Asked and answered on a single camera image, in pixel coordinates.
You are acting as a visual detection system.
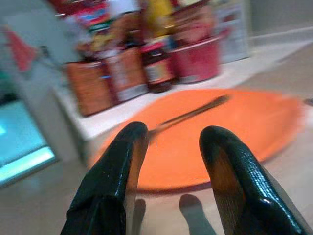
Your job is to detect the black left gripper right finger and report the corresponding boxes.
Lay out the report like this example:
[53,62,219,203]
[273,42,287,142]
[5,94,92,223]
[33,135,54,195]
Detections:
[199,125,313,235]

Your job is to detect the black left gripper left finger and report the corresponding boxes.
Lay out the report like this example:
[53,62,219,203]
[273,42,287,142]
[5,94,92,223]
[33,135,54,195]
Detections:
[60,121,150,235]

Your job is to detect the silver metal fork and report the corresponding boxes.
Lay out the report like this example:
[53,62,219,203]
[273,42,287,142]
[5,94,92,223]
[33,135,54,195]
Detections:
[148,94,230,138]

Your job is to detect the orange round plate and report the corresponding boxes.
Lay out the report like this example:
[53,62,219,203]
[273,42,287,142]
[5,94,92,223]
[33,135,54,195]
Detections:
[88,88,305,194]

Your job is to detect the turquoise flat tray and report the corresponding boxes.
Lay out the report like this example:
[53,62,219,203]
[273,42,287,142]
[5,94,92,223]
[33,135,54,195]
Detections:
[0,99,58,188]

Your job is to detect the brown jar with orange label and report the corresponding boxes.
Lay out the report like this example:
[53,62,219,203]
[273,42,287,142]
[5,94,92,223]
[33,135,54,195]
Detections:
[64,60,115,117]

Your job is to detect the jar with white label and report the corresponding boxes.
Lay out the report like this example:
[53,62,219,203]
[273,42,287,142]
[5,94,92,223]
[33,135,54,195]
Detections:
[102,47,149,102]

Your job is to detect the dark sauce bottle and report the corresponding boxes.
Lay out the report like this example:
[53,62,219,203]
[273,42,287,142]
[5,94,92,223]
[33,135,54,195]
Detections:
[140,41,177,94]

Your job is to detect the red round container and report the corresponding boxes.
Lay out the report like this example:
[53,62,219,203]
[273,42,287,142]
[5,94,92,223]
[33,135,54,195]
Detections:
[168,36,222,84]

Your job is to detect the white printed box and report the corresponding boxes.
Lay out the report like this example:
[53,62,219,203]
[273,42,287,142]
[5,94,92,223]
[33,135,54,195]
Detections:
[217,2,250,64]

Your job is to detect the colourful snack packet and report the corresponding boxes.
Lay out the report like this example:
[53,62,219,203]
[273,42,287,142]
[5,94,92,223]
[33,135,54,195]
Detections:
[75,3,118,51]

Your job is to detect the red triangular cloth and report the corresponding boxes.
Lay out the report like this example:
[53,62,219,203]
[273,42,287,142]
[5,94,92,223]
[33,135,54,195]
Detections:
[1,26,38,72]

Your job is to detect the yellow bottle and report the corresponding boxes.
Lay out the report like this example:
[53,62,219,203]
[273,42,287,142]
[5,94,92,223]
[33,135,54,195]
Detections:
[144,0,177,41]

